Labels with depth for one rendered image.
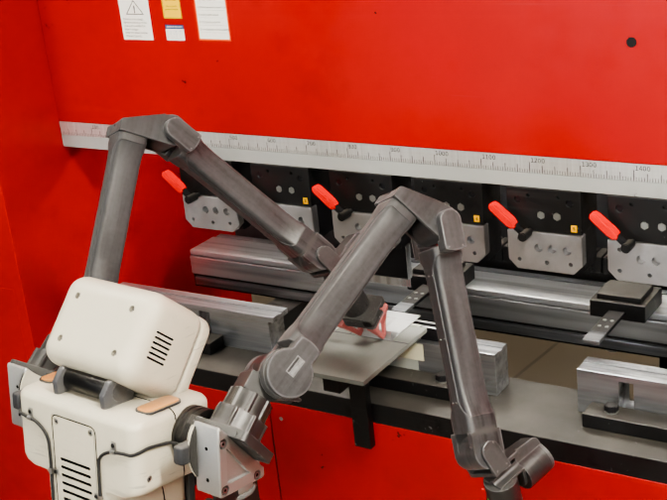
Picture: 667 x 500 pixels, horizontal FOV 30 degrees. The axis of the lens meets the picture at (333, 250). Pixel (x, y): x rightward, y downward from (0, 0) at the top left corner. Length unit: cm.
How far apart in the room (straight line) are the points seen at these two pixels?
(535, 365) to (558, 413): 215
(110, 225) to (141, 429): 49
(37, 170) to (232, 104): 56
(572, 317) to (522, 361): 196
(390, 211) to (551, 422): 66
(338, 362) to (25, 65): 102
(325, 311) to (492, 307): 93
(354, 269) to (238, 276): 123
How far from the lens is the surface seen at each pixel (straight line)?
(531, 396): 259
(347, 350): 255
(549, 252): 239
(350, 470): 273
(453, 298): 207
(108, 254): 223
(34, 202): 299
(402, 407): 258
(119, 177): 226
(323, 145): 256
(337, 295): 197
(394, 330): 261
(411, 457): 262
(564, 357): 473
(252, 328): 287
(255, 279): 316
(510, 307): 281
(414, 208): 204
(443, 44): 237
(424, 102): 242
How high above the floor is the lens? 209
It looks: 21 degrees down
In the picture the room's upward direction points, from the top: 6 degrees counter-clockwise
